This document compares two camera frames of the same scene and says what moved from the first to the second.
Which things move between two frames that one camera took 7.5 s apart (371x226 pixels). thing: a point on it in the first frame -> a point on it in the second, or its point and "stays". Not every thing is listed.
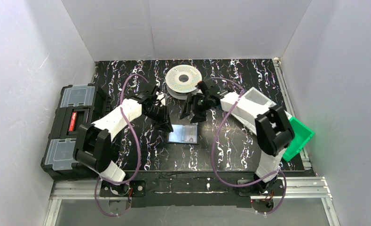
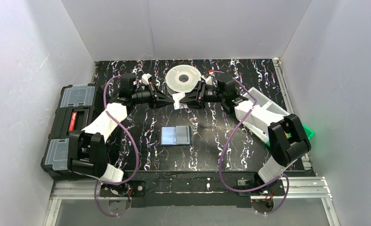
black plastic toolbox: x=76 y=104 stays
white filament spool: x=181 y=80 stays
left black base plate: x=132 y=189 stays
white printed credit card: x=191 y=133 -> x=177 y=97
